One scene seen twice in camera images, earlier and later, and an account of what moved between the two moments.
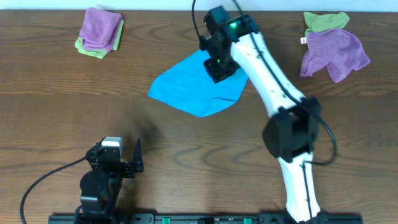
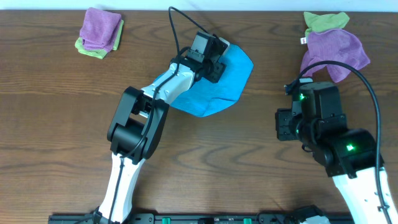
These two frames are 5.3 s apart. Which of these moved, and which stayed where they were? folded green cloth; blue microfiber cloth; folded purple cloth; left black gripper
Moved: left black gripper
Stayed: blue microfiber cloth; folded green cloth; folded purple cloth
